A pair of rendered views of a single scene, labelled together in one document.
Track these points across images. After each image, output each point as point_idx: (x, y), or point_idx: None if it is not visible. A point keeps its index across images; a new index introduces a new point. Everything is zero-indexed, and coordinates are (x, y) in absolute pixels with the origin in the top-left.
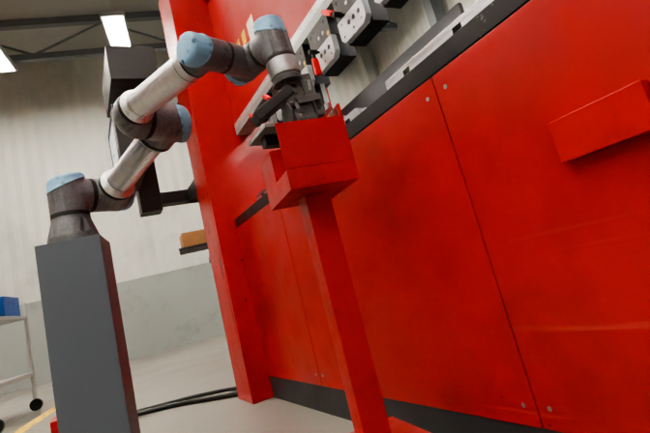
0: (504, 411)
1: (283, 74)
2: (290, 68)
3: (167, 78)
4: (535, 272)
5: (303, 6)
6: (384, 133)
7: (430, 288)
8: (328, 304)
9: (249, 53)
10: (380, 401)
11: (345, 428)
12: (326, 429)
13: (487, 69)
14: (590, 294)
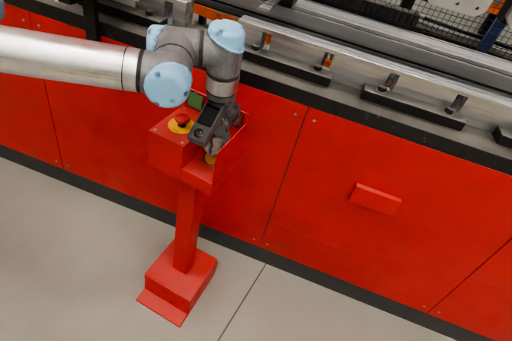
0: (241, 236)
1: (229, 99)
2: (236, 92)
3: (98, 84)
4: (298, 212)
5: None
6: (240, 97)
7: (224, 185)
8: (185, 224)
9: (199, 60)
10: (194, 253)
11: (99, 206)
12: (81, 206)
13: (347, 138)
14: (317, 229)
